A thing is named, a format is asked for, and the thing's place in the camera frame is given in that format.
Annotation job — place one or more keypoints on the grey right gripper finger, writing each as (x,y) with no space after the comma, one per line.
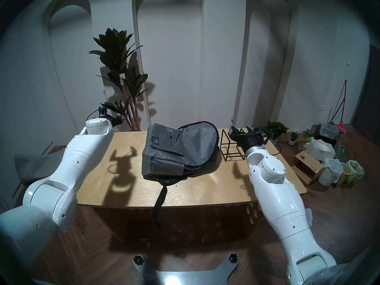
(233,128)
(249,129)

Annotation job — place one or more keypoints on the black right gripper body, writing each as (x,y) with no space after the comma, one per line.
(252,139)

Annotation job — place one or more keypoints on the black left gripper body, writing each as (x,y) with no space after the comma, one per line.
(112,121)

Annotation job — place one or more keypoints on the grey black backpack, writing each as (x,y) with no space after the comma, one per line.
(184,147)

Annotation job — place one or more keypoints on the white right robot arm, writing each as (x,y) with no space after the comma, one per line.
(279,198)

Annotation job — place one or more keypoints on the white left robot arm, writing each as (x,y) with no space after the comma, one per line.
(74,156)

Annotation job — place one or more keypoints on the small bushy potted plant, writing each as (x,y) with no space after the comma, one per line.
(279,127)

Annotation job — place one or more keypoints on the tiny potted plant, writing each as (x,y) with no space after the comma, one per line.
(293,138)

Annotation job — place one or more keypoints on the brown cardboard box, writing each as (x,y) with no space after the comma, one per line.
(308,165)

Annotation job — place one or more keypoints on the white tissue box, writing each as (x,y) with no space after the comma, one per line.
(320,149)

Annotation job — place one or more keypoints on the tall dark leafy plant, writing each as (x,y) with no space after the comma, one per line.
(114,47)

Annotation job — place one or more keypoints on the clear plastic storage box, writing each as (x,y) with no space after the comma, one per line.
(329,130)

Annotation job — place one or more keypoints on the white bagged waste bin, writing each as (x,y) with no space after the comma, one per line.
(331,171)

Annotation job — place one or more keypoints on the pink brush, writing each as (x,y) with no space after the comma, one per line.
(340,126)

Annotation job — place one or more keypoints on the rolled grey mat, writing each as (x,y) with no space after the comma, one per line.
(32,165)

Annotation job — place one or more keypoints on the brown paper cup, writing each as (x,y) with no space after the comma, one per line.
(344,174)

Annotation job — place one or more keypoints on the red pole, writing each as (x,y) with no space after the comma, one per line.
(343,97)

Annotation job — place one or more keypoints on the black base plate knob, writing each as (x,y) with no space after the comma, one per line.
(138,260)
(233,258)

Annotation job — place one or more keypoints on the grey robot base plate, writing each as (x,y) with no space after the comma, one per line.
(184,277)

